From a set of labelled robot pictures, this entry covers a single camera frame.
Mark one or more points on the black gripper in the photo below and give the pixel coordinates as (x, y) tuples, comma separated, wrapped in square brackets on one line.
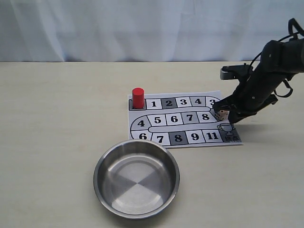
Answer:
[(253, 95)]

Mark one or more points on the wooden die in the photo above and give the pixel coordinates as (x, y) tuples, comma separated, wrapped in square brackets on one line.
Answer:
[(221, 115)]

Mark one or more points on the red cylinder game piece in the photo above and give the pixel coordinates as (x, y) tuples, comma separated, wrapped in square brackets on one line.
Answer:
[(138, 98)]

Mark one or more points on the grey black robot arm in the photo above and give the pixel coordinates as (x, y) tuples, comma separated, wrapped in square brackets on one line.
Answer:
[(279, 62)]

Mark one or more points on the paper number game board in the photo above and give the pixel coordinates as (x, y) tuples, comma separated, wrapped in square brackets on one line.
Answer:
[(179, 120)]

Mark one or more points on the stainless steel bowl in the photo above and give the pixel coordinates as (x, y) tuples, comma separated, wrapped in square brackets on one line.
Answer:
[(136, 179)]

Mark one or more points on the white backdrop curtain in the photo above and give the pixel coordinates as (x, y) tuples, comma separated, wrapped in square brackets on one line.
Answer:
[(141, 30)]

